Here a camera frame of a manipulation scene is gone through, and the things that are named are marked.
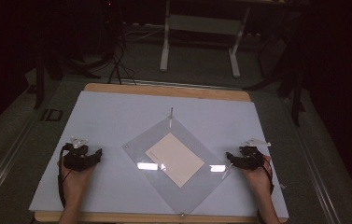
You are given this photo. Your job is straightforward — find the wooden table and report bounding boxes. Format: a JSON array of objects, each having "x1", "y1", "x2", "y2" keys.
[{"x1": 34, "y1": 82, "x2": 286, "y2": 224}]

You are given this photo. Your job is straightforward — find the black metal stand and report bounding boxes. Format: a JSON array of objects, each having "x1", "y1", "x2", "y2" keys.
[
  {"x1": 244, "y1": 59, "x2": 307, "y2": 128},
  {"x1": 33, "y1": 46, "x2": 103, "y2": 110}
]

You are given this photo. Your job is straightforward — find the photo card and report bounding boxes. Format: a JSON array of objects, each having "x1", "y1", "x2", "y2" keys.
[{"x1": 145, "y1": 133, "x2": 205, "y2": 189}]

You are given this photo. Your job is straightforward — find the black floor cables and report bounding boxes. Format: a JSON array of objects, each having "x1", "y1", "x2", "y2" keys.
[{"x1": 107, "y1": 38, "x2": 138, "y2": 86}]

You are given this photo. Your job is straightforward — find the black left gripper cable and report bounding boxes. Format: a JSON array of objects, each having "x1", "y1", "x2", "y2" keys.
[{"x1": 57, "y1": 145, "x2": 73, "y2": 209}]

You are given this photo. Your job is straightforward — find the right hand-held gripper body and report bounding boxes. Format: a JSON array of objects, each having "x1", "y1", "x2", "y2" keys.
[{"x1": 238, "y1": 138, "x2": 272, "y2": 171}]

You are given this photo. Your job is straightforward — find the white board table cover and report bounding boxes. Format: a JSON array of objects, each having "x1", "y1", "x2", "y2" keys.
[{"x1": 28, "y1": 90, "x2": 290, "y2": 219}]

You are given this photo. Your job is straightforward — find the metal floor rail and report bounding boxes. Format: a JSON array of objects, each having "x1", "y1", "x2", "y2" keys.
[
  {"x1": 280, "y1": 94, "x2": 344, "y2": 224},
  {"x1": 0, "y1": 113, "x2": 39, "y2": 208}
]

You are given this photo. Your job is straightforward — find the person's right hand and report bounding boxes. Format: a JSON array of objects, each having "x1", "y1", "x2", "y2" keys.
[{"x1": 241, "y1": 154, "x2": 275, "y2": 201}]

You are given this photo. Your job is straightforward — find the white metal desk frame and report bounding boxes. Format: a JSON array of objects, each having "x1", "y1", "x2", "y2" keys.
[{"x1": 159, "y1": 0, "x2": 252, "y2": 79}]

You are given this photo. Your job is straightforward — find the clear acrylic photo frame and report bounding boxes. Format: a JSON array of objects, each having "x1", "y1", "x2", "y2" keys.
[{"x1": 121, "y1": 106, "x2": 237, "y2": 217}]

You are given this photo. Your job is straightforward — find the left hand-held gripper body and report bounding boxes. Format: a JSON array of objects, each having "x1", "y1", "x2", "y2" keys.
[{"x1": 61, "y1": 135, "x2": 92, "y2": 173}]

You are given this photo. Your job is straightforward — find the person's left hand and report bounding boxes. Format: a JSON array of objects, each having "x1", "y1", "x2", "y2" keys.
[{"x1": 59, "y1": 157, "x2": 98, "y2": 203}]

